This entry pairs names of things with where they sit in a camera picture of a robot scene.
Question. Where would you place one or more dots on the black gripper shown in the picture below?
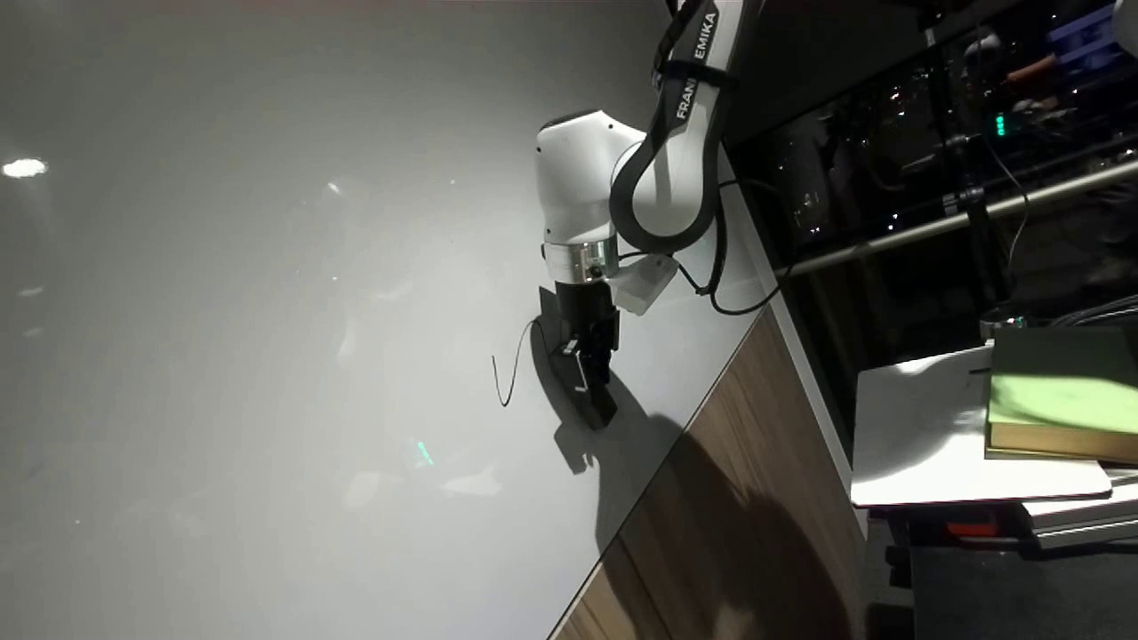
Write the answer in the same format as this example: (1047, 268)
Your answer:
(582, 314)

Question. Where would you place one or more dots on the black whiteboard eraser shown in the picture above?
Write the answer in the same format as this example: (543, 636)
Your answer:
(591, 406)

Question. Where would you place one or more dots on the large glossy whiteboard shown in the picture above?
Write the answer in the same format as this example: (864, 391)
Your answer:
(296, 356)

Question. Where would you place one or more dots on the silver metal rod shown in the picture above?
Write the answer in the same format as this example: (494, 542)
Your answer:
(948, 223)

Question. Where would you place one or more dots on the black equipment rack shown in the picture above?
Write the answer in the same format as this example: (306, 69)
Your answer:
(901, 118)

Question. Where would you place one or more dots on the small red object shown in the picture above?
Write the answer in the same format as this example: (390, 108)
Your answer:
(978, 533)

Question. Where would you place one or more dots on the green hardcover book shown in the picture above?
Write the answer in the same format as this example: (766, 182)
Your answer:
(1061, 403)

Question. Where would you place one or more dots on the gray paper stack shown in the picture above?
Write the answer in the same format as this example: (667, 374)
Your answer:
(1087, 518)

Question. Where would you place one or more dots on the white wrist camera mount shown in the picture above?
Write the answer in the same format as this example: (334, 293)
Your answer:
(646, 286)

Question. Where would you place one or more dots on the brown wooden wall panel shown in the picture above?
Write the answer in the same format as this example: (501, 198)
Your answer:
(732, 519)

